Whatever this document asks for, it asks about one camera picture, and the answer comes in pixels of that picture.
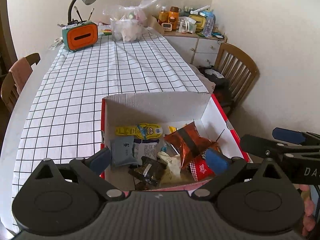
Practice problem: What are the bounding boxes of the red chips bag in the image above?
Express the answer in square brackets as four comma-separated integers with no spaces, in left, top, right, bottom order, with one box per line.
[187,153,215,181]

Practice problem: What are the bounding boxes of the light blue snack packet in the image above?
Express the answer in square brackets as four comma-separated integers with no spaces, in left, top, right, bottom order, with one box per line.
[111,136,138,167]

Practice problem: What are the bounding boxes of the orange foil snack bag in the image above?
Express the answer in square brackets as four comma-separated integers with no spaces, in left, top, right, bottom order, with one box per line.
[164,121,219,170]

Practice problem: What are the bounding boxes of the cream snack bag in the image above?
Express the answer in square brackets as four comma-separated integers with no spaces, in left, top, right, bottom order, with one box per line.
[157,151,195,187]

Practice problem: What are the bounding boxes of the dark brown snack packet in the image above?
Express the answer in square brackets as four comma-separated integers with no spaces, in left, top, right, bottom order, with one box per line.
[128,156,167,187]

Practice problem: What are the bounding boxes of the person's right hand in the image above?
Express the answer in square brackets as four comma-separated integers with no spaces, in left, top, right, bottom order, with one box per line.
[299,184,316,237]

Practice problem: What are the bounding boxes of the white checkered tablecloth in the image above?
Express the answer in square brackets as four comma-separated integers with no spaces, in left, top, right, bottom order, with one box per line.
[12,28,206,196]

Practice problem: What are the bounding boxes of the black bag on chair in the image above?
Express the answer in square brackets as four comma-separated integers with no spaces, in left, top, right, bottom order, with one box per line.
[199,67,234,110]

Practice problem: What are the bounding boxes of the white paper leaflet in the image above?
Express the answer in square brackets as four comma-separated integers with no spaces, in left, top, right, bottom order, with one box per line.
[133,142,158,165]

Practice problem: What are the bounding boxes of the yellow minion snack pack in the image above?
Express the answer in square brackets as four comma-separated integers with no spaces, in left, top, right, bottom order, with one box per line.
[115,122,163,140]

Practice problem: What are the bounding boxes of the wooden chair right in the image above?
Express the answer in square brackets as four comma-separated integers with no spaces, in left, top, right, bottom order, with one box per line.
[214,43,259,116]

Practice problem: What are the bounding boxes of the red white cardboard box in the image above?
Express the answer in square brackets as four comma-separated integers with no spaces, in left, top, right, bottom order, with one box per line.
[100,91,252,198]

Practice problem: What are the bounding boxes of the white drawer cabinet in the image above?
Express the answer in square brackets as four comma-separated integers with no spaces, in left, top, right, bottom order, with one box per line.
[164,31,227,67]

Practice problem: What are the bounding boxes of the wooden chair with pink cloth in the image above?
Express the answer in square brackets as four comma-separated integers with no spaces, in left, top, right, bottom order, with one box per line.
[1,53,41,113]

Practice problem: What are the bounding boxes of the clear water bottle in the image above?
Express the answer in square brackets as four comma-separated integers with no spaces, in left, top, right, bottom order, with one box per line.
[203,16,214,37]

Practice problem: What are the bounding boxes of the orange teal tissue box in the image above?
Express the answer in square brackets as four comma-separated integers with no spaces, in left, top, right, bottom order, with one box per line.
[62,21,98,51]

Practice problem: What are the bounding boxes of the yellow lunch box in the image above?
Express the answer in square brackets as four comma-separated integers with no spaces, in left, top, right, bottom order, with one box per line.
[189,14,206,30]

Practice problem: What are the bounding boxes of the colourful paper box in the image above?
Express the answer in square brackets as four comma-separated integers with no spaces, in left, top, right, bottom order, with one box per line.
[98,23,112,37]

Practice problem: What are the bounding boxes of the white kitchen timer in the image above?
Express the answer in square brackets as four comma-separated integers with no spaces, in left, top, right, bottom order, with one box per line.
[162,22,172,32]

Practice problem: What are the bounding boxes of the clear plastic bag container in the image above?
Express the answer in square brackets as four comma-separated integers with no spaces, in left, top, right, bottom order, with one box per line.
[103,0,162,42]

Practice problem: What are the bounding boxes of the orange thermos bottle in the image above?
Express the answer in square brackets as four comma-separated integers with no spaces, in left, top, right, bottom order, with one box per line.
[168,7,180,31]

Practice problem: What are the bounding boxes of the cardboard box on cabinet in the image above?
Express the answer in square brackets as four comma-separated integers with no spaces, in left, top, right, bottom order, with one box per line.
[148,15,164,35]

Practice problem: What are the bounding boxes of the amber liquid bottle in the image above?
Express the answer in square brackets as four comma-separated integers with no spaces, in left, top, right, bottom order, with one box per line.
[158,6,169,25]

